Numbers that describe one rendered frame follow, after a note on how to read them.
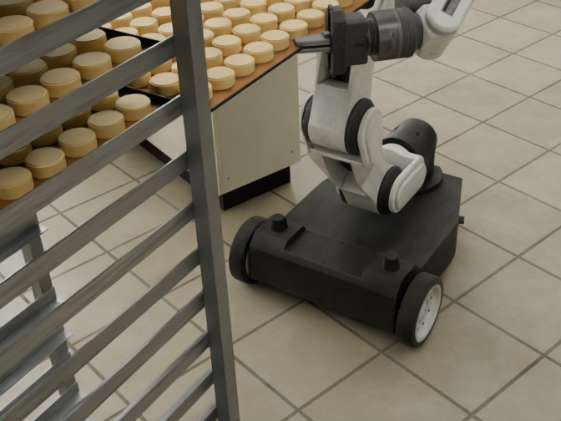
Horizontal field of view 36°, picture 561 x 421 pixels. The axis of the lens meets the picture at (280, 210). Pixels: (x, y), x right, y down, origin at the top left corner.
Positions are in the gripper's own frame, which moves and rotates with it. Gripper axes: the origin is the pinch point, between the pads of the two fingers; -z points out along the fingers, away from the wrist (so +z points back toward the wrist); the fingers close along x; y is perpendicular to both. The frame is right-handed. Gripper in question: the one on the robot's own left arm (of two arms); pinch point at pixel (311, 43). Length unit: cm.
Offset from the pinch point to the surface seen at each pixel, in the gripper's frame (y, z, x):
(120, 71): 34.2, -33.1, 14.5
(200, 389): 29, -28, -49
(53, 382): 49, -48, -22
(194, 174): 27.4, -24.7, -6.4
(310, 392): -14, 1, -100
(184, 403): 32, -31, -48
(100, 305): -62, -50, -100
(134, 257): 36, -35, -13
